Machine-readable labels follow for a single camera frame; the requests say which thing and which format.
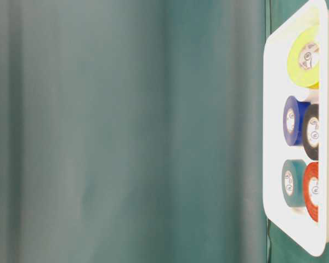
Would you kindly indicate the white tape roll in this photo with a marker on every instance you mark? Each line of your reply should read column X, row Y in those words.
column 312, row 96

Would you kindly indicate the blue tape roll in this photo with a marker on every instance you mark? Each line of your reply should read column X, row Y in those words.
column 293, row 115

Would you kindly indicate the teal tape roll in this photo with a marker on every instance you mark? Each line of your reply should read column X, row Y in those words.
column 292, row 182

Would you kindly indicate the yellow tape roll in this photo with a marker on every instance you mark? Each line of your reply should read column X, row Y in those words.
column 304, row 59

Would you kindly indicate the black tape roll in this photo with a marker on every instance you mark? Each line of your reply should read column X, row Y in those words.
column 310, row 132

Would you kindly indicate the green table cloth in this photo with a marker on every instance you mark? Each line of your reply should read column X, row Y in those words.
column 131, row 131

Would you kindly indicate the white plastic tray case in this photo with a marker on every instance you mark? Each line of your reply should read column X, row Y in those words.
column 306, row 234

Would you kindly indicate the orange tape roll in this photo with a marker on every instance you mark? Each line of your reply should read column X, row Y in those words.
column 311, row 190

